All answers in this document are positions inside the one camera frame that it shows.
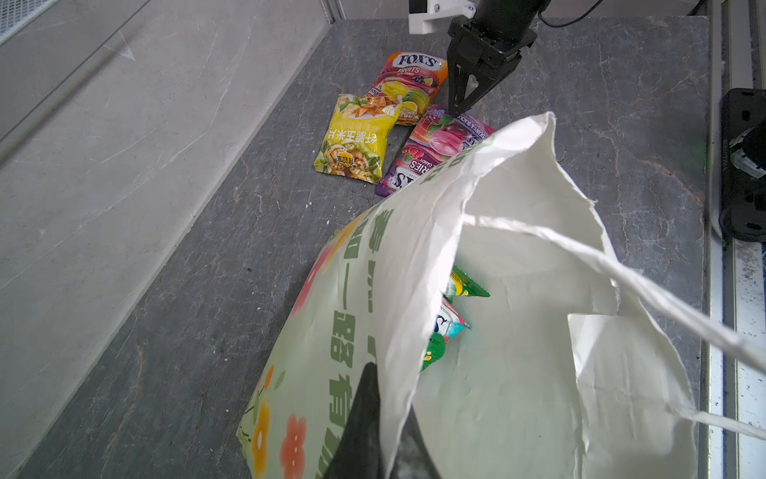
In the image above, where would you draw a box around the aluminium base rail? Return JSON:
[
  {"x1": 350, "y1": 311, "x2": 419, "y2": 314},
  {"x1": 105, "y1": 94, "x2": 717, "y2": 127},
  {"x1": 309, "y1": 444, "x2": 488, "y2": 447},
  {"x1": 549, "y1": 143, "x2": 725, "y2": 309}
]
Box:
[{"x1": 696, "y1": 0, "x2": 766, "y2": 479}]

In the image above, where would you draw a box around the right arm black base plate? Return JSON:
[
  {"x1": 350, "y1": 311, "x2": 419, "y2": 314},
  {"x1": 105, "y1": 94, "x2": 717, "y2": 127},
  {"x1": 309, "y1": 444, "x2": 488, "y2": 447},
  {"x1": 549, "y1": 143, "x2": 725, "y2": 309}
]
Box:
[{"x1": 719, "y1": 88, "x2": 765, "y2": 243}]

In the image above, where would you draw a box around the orange pink Fox's candy packet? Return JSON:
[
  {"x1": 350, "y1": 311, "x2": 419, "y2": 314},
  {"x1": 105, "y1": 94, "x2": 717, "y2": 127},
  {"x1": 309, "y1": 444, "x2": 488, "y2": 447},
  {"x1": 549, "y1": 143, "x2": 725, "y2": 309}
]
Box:
[{"x1": 367, "y1": 52, "x2": 448, "y2": 126}]

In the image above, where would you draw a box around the floral paper gift bag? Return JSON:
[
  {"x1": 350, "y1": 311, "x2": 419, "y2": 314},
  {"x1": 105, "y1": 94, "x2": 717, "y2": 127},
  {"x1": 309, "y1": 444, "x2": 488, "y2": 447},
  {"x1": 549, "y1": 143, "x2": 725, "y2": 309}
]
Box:
[{"x1": 237, "y1": 113, "x2": 765, "y2": 478}]

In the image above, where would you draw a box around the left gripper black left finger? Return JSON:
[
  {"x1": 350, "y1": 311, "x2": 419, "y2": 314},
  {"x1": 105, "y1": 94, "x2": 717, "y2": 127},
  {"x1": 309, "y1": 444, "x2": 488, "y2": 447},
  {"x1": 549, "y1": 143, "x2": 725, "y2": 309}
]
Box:
[{"x1": 324, "y1": 362, "x2": 382, "y2": 479}]

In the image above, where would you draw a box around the teal Fox's candy packet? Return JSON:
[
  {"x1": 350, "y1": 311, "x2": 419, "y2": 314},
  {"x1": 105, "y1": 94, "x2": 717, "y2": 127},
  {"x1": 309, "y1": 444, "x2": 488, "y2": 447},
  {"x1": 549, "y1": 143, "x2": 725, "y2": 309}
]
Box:
[{"x1": 421, "y1": 299, "x2": 472, "y2": 371}]

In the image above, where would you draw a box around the purple snack packet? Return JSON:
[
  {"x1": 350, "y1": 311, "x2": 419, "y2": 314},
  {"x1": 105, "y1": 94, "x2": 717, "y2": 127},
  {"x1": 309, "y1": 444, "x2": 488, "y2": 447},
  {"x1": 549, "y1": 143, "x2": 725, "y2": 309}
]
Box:
[{"x1": 375, "y1": 105, "x2": 495, "y2": 197}]

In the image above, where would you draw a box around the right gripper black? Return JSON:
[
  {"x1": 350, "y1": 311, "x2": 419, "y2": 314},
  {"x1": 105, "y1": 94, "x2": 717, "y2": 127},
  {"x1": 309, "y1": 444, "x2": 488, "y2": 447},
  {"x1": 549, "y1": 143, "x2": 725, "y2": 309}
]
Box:
[{"x1": 448, "y1": 0, "x2": 550, "y2": 116}]

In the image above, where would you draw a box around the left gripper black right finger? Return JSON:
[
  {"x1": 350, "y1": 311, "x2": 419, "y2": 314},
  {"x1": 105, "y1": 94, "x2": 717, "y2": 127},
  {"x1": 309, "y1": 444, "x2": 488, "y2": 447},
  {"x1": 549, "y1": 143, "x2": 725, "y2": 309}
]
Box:
[{"x1": 390, "y1": 408, "x2": 441, "y2": 479}]

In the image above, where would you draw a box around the yellow green snack packet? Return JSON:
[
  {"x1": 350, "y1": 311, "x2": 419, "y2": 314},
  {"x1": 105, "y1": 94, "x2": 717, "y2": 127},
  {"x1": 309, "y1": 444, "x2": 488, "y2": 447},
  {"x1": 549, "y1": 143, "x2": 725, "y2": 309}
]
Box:
[{"x1": 313, "y1": 94, "x2": 402, "y2": 184}]

